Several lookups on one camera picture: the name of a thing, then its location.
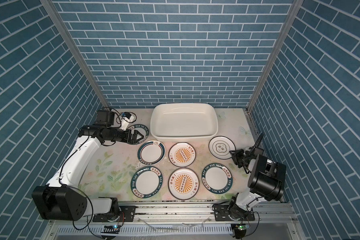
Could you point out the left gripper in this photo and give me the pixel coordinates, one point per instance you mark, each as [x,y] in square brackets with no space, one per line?
[128,132]

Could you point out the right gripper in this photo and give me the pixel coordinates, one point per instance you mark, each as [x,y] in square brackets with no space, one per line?
[236,156]

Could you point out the green red rim plate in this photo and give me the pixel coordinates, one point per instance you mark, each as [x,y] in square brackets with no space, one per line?
[151,152]

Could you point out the orange sunburst plate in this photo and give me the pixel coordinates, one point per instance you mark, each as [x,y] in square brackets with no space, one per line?
[183,184]
[182,154]

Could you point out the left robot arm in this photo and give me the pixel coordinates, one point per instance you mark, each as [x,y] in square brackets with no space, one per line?
[61,199]

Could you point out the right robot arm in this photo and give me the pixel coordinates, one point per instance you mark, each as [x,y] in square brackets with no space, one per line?
[266,182]

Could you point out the white plastic bin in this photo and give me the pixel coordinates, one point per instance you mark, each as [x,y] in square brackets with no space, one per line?
[184,122]

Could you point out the small green rim plate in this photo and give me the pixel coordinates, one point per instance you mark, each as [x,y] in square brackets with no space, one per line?
[138,133]

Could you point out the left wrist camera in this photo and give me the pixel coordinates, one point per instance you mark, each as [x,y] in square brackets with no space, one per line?
[126,119]

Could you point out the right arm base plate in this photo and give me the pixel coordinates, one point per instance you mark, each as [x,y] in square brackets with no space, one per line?
[224,213]

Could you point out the aluminium rail frame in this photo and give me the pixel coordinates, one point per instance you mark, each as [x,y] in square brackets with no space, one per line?
[273,221]

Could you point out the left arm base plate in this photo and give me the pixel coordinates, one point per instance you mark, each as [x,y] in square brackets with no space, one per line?
[123,214]

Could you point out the white slotted cable duct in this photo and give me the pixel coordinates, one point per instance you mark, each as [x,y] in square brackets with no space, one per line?
[149,230]

